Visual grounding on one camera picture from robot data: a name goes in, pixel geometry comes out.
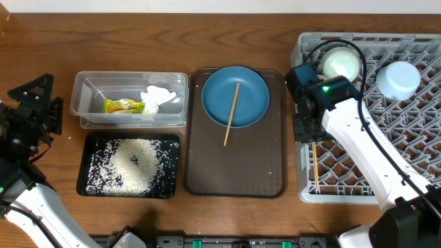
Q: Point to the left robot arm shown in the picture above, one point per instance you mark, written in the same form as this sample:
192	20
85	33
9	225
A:
27	199

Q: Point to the mint green bowl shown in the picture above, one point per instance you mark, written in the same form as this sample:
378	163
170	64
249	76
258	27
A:
340	61

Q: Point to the pile of white rice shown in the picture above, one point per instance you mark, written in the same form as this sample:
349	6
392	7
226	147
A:
131	167

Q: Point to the white tissue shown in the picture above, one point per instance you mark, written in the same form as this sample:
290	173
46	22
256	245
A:
154	97

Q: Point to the clear plastic bin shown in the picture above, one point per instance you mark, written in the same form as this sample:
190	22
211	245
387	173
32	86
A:
92	88

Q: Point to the brown serving tray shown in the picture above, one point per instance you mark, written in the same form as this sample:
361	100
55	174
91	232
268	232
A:
240	162

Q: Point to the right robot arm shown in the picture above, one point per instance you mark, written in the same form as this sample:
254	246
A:
410	205

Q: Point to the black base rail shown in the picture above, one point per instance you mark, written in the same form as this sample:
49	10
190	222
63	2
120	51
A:
183	242

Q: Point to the grey dishwasher rack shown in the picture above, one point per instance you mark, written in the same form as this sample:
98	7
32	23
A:
413	125

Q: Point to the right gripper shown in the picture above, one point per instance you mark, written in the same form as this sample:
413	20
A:
301	133

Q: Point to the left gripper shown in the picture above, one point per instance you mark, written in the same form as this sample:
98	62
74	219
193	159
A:
34	124

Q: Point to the light blue bowl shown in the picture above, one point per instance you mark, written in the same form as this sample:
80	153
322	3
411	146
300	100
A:
398	81

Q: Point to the yellow green snack wrapper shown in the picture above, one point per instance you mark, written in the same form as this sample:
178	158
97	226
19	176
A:
122	106

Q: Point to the black tray bin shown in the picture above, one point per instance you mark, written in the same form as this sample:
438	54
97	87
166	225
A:
82	162

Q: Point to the pink cup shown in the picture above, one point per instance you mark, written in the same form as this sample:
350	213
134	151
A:
322	77

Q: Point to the wooden chopstick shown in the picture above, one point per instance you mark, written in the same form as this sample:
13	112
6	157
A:
317	182
231	116

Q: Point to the dark blue plate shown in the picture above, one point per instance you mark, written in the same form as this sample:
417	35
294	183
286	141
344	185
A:
218	95

